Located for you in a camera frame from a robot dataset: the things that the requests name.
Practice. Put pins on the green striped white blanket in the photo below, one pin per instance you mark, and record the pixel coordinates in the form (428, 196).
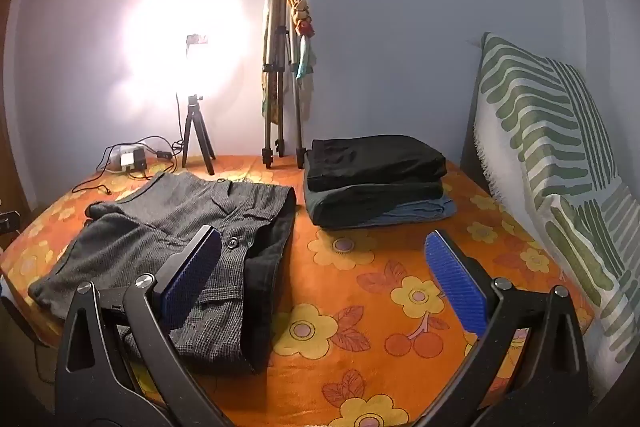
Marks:
(540, 117)

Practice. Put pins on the small black tripod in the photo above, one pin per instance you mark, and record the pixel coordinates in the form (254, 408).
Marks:
(192, 127)

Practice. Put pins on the colourful braided scarf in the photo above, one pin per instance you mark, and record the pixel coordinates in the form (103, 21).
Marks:
(300, 14)

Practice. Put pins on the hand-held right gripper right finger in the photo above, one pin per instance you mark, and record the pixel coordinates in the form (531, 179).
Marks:
(457, 282)

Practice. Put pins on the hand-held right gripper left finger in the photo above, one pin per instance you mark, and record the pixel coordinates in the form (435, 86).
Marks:
(195, 277)

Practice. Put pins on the black folded pants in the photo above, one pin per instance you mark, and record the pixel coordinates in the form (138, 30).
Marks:
(375, 162)

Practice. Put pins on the dark teal folded pants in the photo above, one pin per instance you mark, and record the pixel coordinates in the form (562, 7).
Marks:
(350, 204)

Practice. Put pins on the blue folded jeans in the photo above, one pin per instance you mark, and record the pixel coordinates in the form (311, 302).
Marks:
(425, 209)

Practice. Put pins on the grey power adapter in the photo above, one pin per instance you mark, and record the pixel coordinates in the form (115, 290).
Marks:
(131, 158)

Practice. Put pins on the grey houndstooth pants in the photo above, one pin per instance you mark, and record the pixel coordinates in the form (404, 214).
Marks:
(150, 227)

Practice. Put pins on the orange floral blanket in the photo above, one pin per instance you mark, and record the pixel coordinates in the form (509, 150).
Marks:
(375, 307)

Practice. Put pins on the bright video light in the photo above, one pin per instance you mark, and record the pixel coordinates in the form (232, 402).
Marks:
(196, 39)

